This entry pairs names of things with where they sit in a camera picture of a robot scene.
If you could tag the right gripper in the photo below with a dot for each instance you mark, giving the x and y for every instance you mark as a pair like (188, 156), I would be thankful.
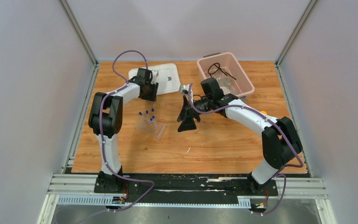
(186, 115)

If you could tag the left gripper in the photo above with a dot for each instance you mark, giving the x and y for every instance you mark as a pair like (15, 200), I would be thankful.
(153, 97)

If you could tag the white plastic lid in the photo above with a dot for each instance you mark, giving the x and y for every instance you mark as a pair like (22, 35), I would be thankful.
(168, 78)

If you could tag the clear test tube rack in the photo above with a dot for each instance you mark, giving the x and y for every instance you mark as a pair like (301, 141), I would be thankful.
(157, 131)

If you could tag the black metal tripod stand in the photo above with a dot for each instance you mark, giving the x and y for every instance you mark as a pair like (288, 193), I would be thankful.
(216, 70)

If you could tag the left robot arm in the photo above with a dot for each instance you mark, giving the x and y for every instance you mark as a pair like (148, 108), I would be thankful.
(106, 119)

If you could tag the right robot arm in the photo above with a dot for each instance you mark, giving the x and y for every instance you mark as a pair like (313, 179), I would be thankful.
(280, 140)

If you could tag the pink plastic bin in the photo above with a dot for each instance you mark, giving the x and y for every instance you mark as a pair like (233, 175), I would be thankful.
(226, 69)

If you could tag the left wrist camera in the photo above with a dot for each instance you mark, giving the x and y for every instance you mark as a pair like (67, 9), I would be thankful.
(154, 76)

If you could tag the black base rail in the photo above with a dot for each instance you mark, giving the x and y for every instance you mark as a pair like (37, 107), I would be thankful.
(183, 188)

